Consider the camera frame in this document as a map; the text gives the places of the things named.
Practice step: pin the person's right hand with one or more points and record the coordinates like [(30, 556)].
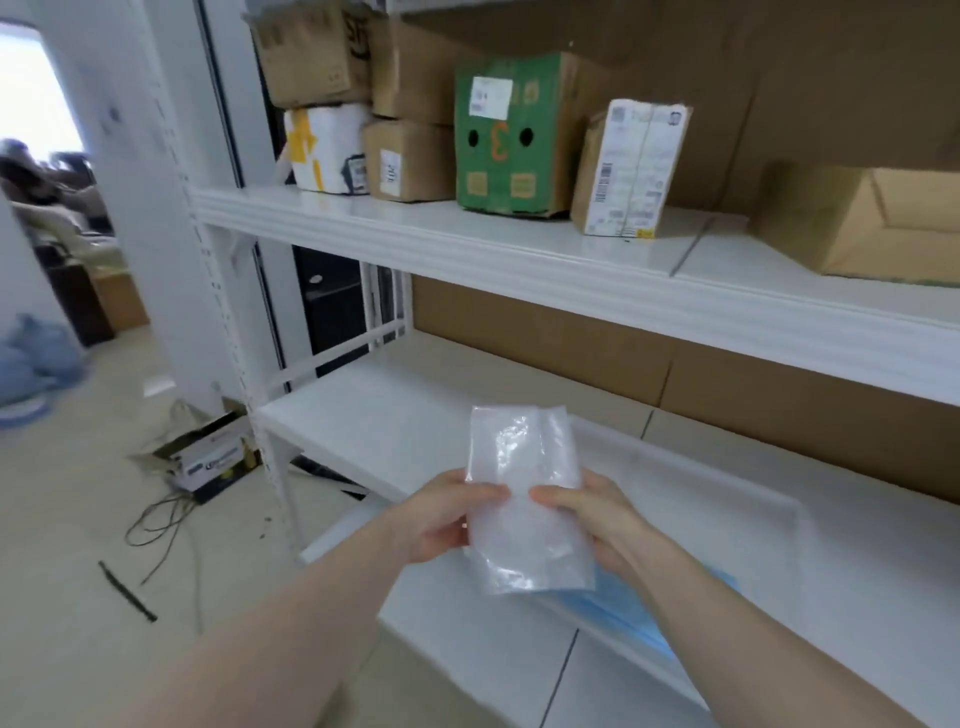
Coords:
[(607, 521)]

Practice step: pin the person's left hand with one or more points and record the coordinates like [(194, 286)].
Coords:
[(435, 521)]

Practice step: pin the blue white absorbent pad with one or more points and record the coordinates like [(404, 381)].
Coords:
[(622, 607)]

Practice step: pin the clear plastic bag with label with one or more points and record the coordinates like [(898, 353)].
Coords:
[(525, 465)]

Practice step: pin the white plastic tray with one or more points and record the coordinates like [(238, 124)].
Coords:
[(712, 510)]

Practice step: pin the person's left forearm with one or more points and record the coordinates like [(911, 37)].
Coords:
[(262, 652)]

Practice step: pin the person's right forearm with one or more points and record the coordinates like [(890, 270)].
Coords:
[(750, 652)]

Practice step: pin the brown cardboard back panel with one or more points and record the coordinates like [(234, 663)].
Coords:
[(562, 345), (787, 82)]

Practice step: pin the white and blue beer carton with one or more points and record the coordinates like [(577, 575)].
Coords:
[(217, 454)]

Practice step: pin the black drawer cabinet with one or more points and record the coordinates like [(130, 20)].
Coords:
[(330, 315)]

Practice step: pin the white metal shelving rack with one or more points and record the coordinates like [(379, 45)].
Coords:
[(525, 255)]

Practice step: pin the tall box with white labels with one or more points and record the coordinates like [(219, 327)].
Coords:
[(637, 172)]

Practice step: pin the green cardboard box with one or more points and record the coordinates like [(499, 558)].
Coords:
[(517, 172)]

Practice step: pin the brown box with white label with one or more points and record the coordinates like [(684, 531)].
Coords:
[(420, 161)]

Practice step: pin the light wooden cabinet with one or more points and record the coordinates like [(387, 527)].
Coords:
[(124, 304)]

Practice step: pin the small brown cardboard box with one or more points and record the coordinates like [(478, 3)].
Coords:
[(840, 217)]

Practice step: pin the white foam package yellow tape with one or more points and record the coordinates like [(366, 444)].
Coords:
[(330, 127)]

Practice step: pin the dark wooden cabinet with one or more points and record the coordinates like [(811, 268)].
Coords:
[(79, 300)]

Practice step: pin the brown box with black print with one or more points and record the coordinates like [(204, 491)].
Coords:
[(307, 52)]

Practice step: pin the white window frame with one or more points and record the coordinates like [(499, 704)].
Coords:
[(225, 90)]

